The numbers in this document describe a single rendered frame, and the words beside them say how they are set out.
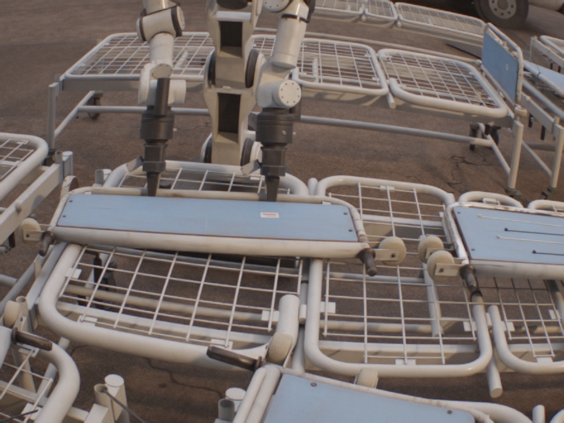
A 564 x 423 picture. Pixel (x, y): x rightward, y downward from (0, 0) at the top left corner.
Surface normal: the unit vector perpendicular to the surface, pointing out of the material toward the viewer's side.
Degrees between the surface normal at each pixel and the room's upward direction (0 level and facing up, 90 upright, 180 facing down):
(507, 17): 90
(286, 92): 71
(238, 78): 109
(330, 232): 1
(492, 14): 90
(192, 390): 0
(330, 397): 7
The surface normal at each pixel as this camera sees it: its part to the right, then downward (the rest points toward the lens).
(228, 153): -0.15, 0.45
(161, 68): 0.13, 0.80
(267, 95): -0.85, -0.01
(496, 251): 0.08, -0.94
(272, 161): 0.08, 0.06
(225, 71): -0.16, 0.64
